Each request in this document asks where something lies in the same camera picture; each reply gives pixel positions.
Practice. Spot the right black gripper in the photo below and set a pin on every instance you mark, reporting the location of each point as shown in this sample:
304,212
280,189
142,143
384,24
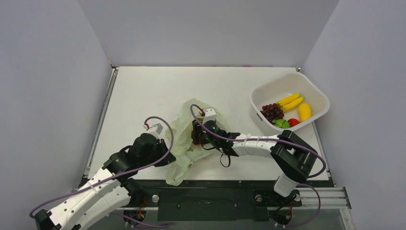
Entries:
197,134

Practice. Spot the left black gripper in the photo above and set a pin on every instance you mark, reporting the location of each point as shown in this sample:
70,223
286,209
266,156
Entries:
168,160

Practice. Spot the green plastic bag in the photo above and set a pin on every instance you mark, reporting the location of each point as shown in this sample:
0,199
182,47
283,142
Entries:
185,152

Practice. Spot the green fake round fruit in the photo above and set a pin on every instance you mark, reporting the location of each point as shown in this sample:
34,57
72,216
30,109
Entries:
281,123

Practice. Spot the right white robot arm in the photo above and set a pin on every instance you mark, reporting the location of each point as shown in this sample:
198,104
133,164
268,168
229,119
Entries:
293,155

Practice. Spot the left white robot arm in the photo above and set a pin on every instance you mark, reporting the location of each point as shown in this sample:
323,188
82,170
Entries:
112,187

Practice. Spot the purple fake grapes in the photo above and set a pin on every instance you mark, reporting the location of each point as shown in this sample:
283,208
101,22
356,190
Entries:
272,112

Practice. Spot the upper yellow fake banana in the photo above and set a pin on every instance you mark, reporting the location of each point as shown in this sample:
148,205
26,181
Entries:
288,99

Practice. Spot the yellow fake banana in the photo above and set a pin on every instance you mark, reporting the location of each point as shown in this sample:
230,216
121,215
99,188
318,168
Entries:
288,99
292,105

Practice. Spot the red fake strawberry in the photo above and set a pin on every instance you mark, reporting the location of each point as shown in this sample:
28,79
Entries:
293,122

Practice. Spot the lower yellow fake banana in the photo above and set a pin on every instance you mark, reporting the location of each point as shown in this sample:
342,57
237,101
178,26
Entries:
292,105

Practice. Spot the yellow fake mango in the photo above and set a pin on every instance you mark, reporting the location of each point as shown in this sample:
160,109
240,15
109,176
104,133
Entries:
304,112

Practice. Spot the white plastic basket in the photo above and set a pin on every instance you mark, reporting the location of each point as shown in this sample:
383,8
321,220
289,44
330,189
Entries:
279,87

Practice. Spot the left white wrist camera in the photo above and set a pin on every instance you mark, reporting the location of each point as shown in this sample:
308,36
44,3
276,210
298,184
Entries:
155,130

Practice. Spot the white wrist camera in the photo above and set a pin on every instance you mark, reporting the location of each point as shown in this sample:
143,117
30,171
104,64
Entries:
209,114
155,130

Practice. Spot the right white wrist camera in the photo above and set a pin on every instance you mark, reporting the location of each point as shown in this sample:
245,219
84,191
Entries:
209,114

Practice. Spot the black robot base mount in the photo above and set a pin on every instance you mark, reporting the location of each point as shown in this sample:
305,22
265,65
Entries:
197,200

